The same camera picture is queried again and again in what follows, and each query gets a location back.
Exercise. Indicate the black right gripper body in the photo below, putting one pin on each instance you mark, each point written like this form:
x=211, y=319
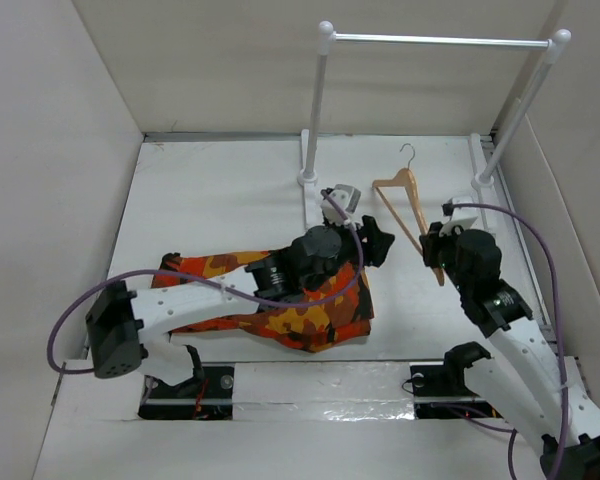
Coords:
x=442, y=251

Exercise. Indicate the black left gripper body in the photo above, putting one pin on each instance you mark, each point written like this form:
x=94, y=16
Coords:
x=347, y=252

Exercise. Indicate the wooden clothes hanger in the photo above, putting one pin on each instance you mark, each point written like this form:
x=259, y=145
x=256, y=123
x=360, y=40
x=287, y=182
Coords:
x=409, y=214

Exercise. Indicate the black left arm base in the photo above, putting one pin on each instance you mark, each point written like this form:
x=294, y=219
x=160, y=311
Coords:
x=210, y=401

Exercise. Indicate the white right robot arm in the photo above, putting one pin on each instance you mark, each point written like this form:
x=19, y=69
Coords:
x=518, y=373

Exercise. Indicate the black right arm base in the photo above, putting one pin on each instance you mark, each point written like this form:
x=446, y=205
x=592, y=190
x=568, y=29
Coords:
x=436, y=397

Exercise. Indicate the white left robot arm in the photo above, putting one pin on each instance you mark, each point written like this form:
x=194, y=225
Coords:
x=128, y=330

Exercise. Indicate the white clothes rack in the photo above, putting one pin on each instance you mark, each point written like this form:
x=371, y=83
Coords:
x=391, y=84

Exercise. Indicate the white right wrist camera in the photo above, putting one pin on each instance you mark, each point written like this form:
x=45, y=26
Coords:
x=458, y=218

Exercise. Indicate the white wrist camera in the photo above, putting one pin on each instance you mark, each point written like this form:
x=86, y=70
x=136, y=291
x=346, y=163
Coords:
x=458, y=218
x=340, y=204

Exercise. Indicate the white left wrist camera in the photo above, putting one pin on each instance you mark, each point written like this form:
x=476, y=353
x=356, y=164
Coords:
x=340, y=204

